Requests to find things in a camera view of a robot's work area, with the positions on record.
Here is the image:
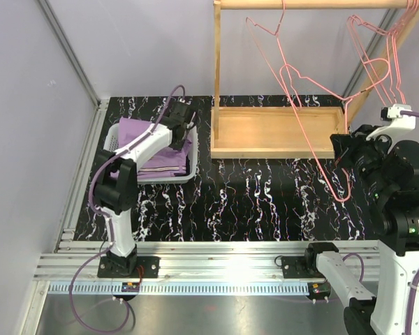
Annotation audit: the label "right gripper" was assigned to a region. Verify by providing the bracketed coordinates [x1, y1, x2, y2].
[331, 124, 393, 198]

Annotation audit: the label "white plastic basket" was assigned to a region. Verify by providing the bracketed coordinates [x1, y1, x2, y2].
[103, 123, 198, 185]

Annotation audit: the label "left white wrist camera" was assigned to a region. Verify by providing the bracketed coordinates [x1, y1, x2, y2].
[177, 98, 190, 105]

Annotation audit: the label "black marbled mat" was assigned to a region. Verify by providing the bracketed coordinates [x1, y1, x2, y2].
[73, 96, 387, 242]

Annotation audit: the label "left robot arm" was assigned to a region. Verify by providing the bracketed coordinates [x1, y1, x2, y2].
[89, 100, 197, 277]

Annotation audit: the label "wooden clothes rack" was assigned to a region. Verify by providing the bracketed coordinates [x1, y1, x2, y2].
[210, 1, 401, 159]

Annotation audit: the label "empty pink wire hangers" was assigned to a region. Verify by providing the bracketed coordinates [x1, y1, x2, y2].
[347, 1, 419, 110]

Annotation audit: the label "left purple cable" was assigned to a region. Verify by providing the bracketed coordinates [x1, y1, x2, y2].
[68, 84, 186, 332]

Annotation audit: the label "pink hanger with purple garment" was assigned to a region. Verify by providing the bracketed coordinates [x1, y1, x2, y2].
[278, 58, 391, 203]

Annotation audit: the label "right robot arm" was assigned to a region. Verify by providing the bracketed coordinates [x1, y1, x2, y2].
[302, 125, 419, 334]

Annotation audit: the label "pink wire hanger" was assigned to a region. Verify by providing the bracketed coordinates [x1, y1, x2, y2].
[244, 0, 303, 110]

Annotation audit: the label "aluminium corner post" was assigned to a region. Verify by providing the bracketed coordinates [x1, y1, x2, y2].
[36, 0, 101, 108]

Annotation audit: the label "purple garment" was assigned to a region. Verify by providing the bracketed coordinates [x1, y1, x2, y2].
[118, 117, 191, 178]

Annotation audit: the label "aluminium rail base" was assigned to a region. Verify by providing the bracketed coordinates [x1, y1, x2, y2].
[33, 240, 381, 296]

